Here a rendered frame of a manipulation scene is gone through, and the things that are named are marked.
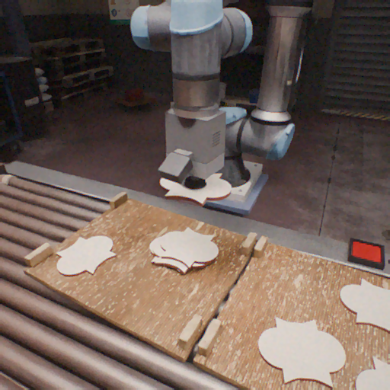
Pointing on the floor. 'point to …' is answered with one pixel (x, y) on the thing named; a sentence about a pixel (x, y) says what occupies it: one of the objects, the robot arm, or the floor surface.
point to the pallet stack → (71, 68)
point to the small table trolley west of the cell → (14, 121)
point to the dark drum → (23, 98)
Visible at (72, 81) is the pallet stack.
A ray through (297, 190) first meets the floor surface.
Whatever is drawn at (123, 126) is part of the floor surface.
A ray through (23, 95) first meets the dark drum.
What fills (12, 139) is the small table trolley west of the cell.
